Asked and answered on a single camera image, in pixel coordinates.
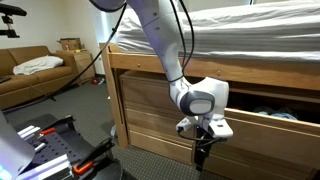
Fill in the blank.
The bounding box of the mattress with white sheet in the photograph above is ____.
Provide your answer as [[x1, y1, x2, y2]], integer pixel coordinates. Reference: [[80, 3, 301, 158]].
[[115, 0, 320, 63]]

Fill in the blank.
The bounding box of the wooden bed frame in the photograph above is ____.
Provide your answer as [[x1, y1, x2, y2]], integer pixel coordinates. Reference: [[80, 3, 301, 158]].
[[99, 42, 320, 149]]

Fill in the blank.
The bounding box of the black camera on stand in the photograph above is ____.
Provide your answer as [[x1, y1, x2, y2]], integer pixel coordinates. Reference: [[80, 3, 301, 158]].
[[0, 3, 28, 39]]

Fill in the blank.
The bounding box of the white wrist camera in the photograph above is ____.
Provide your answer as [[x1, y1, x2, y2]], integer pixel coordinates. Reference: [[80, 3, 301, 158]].
[[175, 116, 195, 134]]

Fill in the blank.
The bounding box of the cardboard box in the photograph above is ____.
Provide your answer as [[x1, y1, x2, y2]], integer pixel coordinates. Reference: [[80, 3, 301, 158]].
[[57, 37, 83, 52]]

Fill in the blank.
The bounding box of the brown sofa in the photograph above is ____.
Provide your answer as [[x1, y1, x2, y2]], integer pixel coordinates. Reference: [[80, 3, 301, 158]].
[[0, 45, 81, 110]]

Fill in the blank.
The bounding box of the wooden three-drawer dresser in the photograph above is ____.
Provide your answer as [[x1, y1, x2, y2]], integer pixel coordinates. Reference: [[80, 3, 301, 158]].
[[119, 70, 202, 165]]

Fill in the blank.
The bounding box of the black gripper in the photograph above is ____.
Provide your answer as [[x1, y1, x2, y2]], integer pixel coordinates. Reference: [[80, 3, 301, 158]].
[[194, 127, 215, 173]]

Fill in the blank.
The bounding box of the long black cable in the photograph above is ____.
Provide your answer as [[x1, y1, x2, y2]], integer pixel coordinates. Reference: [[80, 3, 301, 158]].
[[2, 0, 129, 113]]

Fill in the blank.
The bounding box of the black robot cart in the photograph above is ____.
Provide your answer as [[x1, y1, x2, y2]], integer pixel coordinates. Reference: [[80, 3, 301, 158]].
[[4, 113, 126, 180]]

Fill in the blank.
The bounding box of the grey robot arm base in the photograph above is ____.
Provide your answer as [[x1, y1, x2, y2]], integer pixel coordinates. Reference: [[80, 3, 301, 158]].
[[0, 109, 36, 180]]

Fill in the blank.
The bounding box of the wooden dresser with open drawer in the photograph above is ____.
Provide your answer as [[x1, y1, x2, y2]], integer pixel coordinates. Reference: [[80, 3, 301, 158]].
[[198, 84, 320, 180]]

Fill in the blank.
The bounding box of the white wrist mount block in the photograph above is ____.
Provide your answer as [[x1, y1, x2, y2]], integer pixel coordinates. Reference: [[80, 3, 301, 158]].
[[200, 114, 235, 140]]

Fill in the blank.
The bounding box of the white blanket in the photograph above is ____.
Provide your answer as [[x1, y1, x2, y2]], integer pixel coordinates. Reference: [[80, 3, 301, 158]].
[[12, 55, 65, 76]]

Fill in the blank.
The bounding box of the wooden drawer with clothes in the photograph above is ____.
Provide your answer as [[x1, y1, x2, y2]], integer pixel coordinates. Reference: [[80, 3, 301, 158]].
[[213, 105, 320, 172]]

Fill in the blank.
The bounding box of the orange and black clamp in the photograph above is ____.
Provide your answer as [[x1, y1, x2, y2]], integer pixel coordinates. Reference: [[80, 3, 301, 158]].
[[39, 114, 76, 136], [72, 137, 116, 176]]

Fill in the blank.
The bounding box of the blue cloth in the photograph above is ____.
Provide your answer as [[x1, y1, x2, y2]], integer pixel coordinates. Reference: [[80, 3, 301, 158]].
[[254, 106, 299, 121]]

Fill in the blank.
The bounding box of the small wooden nightstand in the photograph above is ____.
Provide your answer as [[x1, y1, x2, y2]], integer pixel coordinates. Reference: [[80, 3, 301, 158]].
[[55, 49, 96, 85]]

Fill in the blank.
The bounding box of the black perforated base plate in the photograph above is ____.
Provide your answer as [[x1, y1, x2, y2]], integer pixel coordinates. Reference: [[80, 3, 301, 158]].
[[14, 114, 116, 180]]

